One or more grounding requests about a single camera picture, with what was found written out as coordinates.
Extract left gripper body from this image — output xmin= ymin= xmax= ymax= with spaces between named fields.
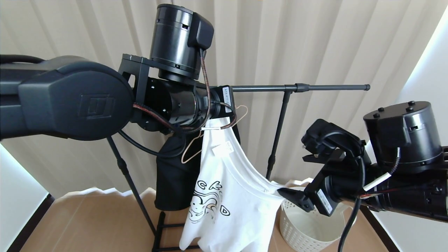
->
xmin=140 ymin=78 xmax=234 ymax=132

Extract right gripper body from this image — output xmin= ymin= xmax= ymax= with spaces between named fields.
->
xmin=304 ymin=164 xmax=448 ymax=223

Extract pink clothes hanger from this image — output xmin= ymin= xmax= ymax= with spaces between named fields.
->
xmin=181 ymin=105 xmax=249 ymax=164

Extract white printed T-shirt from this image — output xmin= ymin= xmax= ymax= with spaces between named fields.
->
xmin=178 ymin=117 xmax=286 ymax=252

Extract white laundry basket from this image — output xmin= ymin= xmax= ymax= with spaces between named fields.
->
xmin=279 ymin=178 xmax=357 ymax=252

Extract black clothes rack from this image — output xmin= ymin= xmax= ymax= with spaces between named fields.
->
xmin=107 ymin=83 xmax=371 ymax=252

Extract black shorts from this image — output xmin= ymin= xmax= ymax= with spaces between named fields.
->
xmin=154 ymin=119 xmax=243 ymax=211

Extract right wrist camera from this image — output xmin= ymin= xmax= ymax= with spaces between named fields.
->
xmin=301 ymin=118 xmax=367 ymax=204

